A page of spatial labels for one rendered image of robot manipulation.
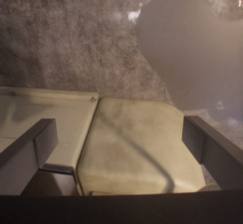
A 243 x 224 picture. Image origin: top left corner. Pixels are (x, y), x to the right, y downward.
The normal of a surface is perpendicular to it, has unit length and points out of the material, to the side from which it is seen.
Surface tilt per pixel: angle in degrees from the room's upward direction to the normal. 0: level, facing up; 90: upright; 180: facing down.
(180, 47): 0
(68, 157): 90
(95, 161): 90
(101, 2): 0
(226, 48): 0
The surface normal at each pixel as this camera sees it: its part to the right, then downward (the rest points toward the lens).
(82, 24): -0.11, 0.62
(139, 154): 0.00, -0.78
